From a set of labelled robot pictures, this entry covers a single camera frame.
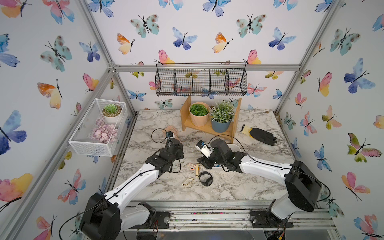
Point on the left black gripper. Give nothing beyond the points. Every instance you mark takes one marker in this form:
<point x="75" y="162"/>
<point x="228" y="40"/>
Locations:
<point x="181" y="155"/>

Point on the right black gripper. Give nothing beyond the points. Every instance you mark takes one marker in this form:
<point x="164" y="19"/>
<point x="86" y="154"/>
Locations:
<point x="204" y="161"/>

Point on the beige gold wrist watch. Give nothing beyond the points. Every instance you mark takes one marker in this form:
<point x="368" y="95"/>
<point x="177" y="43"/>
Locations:
<point x="188" y="181"/>

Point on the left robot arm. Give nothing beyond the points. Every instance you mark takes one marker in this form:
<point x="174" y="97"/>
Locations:
<point x="107" y="215"/>

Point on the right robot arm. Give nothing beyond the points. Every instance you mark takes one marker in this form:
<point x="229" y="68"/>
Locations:
<point x="303" y="187"/>

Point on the white storage box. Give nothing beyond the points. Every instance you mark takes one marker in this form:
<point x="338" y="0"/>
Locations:
<point x="234" y="148"/>

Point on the blue pot herb plant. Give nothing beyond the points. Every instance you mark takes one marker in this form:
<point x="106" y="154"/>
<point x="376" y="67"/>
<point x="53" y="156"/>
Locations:
<point x="222" y="115"/>

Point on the wooden shelf stand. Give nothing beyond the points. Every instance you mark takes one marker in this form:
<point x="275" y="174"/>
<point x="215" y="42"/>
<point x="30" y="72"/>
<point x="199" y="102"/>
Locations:
<point x="207" y="128"/>

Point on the black work glove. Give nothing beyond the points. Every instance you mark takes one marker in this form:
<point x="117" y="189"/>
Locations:
<point x="259" y="135"/>

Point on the pink pot green plant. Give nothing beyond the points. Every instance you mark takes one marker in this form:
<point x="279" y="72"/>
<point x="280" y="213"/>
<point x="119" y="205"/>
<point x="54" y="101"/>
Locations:
<point x="199" y="113"/>

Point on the pink flower decoration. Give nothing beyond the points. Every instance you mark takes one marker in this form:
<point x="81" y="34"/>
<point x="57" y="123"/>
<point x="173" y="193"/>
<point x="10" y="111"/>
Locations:
<point x="105" y="134"/>

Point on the succulent in white pot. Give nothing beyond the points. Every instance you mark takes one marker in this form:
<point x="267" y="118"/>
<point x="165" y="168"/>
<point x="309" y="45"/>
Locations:
<point x="111" y="113"/>

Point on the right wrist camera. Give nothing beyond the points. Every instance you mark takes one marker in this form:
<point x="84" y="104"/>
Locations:
<point x="204" y="149"/>

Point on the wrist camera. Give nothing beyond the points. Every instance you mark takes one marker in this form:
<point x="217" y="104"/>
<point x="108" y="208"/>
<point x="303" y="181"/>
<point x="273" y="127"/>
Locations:
<point x="169" y="134"/>
<point x="204" y="149"/>

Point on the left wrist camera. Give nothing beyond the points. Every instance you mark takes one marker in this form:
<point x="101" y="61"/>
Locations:
<point x="169" y="134"/>

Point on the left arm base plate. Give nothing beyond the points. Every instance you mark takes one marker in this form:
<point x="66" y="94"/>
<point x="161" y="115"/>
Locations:
<point x="159" y="220"/>

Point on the white mesh wall shelf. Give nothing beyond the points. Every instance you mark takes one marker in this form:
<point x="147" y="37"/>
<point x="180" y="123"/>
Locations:
<point x="81" y="140"/>

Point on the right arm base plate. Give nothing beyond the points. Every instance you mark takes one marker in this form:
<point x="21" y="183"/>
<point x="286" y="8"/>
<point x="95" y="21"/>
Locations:
<point x="266" y="219"/>

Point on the black wire basket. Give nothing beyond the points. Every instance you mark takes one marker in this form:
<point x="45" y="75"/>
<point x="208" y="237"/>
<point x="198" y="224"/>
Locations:
<point x="201" y="79"/>

